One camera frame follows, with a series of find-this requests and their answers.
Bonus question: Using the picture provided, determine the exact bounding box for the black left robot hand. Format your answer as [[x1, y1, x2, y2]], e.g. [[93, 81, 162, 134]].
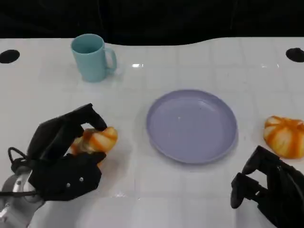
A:
[[27, 103, 107, 201]]

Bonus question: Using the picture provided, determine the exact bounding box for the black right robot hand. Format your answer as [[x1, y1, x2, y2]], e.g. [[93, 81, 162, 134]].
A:
[[230, 145, 304, 228]]

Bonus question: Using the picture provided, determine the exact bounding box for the orange and white bread roll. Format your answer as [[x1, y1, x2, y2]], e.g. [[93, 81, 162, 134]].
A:
[[68, 126, 119, 167], [264, 115, 304, 159]]

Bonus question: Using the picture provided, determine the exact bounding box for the pale green mug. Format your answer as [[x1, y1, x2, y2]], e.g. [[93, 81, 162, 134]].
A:
[[70, 33, 118, 83]]

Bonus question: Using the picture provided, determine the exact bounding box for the lilac plate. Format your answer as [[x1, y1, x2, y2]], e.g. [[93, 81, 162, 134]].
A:
[[146, 89, 238, 164]]

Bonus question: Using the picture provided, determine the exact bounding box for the black table grommet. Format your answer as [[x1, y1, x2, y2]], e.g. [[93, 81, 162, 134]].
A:
[[0, 49, 20, 64], [285, 47, 304, 63]]

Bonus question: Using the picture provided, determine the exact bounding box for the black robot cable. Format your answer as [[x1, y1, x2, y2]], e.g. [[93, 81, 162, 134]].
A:
[[8, 146, 34, 178]]

